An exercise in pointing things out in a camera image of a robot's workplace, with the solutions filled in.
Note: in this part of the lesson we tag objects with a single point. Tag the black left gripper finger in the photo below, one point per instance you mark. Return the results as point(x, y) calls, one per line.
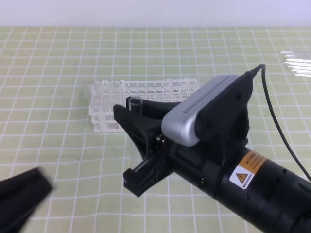
point(20, 196)

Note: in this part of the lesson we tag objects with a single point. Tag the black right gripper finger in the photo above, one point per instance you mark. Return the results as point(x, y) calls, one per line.
point(145, 129)

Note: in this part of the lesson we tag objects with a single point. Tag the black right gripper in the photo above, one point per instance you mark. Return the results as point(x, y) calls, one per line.
point(207, 165)

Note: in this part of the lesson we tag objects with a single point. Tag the clear glass test tube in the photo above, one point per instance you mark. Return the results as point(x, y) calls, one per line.
point(135, 105)

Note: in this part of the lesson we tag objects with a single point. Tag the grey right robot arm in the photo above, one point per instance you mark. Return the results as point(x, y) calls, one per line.
point(265, 194)

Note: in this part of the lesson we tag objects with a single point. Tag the clear tubes in rack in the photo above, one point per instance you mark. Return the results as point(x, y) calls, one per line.
point(103, 94)

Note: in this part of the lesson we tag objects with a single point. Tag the green checkered tablecloth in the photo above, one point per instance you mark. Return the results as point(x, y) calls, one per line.
point(44, 118)

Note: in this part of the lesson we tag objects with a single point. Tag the clear glass tube pile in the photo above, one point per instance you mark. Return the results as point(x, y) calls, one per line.
point(298, 62)

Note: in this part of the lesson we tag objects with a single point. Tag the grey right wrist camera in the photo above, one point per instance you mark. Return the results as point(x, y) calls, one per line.
point(219, 107)

